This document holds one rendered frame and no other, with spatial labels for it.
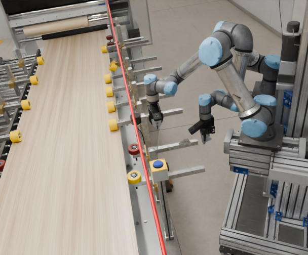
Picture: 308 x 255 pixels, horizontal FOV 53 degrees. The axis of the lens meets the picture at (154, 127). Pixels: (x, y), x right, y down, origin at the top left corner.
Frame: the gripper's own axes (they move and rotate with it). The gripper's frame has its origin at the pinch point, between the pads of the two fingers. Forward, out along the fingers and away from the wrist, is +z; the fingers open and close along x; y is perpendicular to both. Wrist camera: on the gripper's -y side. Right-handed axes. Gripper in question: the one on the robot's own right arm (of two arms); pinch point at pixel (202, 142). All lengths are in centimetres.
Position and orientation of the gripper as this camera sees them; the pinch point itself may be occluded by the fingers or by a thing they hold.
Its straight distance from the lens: 207.5
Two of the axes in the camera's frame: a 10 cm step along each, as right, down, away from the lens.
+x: -1.7, -5.6, 8.1
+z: 1.2, 8.1, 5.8
